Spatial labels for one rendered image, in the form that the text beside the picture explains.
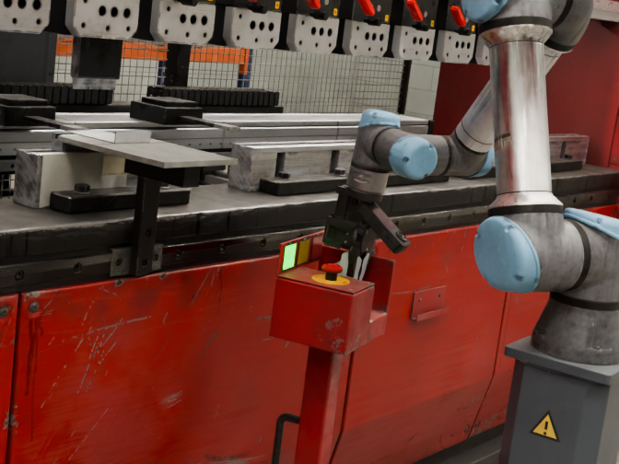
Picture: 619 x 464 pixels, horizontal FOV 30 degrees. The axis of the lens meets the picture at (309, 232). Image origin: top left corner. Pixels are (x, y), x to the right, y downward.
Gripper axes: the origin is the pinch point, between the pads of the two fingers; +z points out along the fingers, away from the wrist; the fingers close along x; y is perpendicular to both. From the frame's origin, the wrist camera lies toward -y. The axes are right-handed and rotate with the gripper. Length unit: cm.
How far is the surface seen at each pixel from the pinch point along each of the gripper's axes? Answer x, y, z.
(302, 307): 15.0, 3.6, 1.5
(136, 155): 43, 27, -24
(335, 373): 5.3, -2.0, 15.0
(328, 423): 5.7, -2.9, 25.0
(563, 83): -182, 9, -37
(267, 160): -16.1, 31.1, -17.2
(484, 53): -96, 13, -45
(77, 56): 35, 47, -36
